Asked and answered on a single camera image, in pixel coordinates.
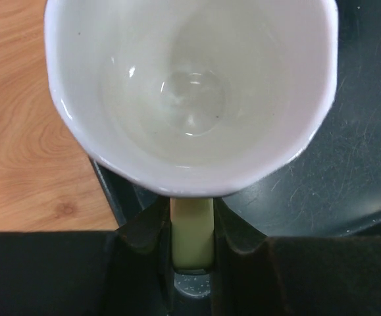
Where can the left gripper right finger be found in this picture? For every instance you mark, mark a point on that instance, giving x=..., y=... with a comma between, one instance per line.
x=259, y=275

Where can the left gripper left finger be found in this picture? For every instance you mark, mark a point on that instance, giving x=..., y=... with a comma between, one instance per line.
x=122, y=272

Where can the white mug yellow handle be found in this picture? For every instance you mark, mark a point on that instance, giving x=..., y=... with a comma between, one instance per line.
x=192, y=99

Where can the black serving tray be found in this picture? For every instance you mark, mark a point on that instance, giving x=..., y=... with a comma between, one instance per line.
x=334, y=188

